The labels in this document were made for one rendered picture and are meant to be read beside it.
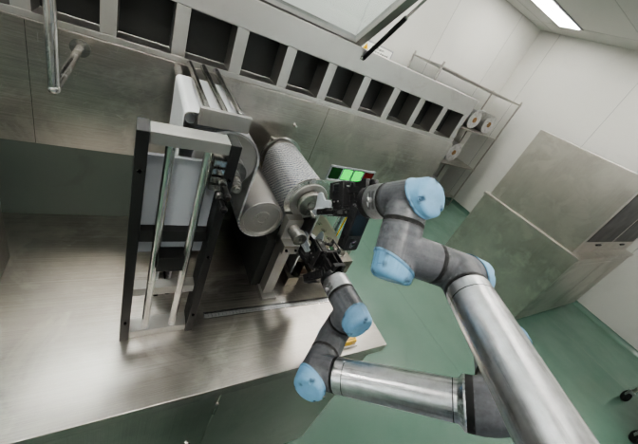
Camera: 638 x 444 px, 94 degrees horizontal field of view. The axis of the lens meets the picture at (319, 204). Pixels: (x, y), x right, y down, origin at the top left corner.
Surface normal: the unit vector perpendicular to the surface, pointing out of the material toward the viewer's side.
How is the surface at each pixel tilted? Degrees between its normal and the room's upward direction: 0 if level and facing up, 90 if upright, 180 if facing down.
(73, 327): 0
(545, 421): 51
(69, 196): 90
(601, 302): 90
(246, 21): 90
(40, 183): 90
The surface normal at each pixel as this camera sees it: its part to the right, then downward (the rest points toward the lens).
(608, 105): -0.84, -0.07
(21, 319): 0.36, -0.80
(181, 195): 0.40, 0.60
